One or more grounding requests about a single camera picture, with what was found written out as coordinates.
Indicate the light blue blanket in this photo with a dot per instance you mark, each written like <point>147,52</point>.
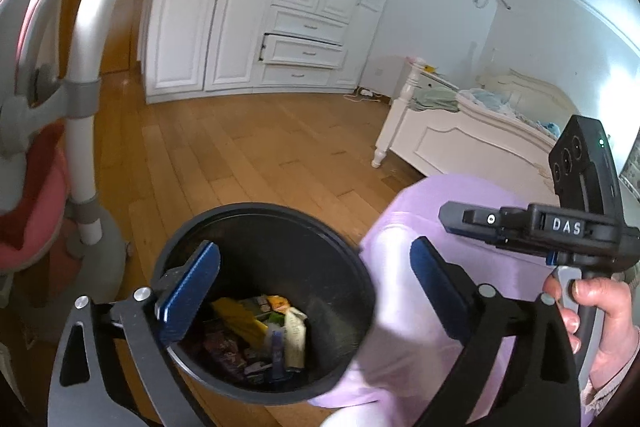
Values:
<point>485,99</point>

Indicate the white nightstand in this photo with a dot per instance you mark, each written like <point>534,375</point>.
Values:
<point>437,79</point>

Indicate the person's right forearm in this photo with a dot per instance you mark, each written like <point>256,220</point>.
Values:
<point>615,387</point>

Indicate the yellow drink pouch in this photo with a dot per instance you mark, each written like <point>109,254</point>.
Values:
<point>240,319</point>

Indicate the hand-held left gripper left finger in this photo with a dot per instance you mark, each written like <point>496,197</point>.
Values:
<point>187,292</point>

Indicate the dark brown wrapper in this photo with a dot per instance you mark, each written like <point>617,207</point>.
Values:
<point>225,347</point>

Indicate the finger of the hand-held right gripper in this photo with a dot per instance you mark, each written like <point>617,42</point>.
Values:
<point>475,222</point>

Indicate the black trash bin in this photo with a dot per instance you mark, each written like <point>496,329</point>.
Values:
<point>300,247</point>

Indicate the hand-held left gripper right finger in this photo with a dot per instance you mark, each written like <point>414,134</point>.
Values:
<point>437,292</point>

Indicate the white plastic packet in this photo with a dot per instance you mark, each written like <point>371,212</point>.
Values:
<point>295,337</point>

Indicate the green folded blanket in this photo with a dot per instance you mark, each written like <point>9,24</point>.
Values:
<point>435,99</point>

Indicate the person's right hand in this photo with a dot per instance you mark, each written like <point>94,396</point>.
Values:
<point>620,322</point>

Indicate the white power strip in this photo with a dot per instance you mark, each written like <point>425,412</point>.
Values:
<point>367,93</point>

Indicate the white wardrobe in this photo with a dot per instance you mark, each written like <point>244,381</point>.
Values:
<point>200,7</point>

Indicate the pink white study chair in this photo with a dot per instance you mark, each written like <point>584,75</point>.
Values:
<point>80,57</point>

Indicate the purple tablecloth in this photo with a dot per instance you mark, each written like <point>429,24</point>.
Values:
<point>400,257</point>

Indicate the orange wrapper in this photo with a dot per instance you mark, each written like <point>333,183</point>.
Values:
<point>277,302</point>

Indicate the cream bed frame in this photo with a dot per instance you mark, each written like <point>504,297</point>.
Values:
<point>450,142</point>

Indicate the blue plush toy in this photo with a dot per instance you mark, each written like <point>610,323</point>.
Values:
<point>549,128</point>

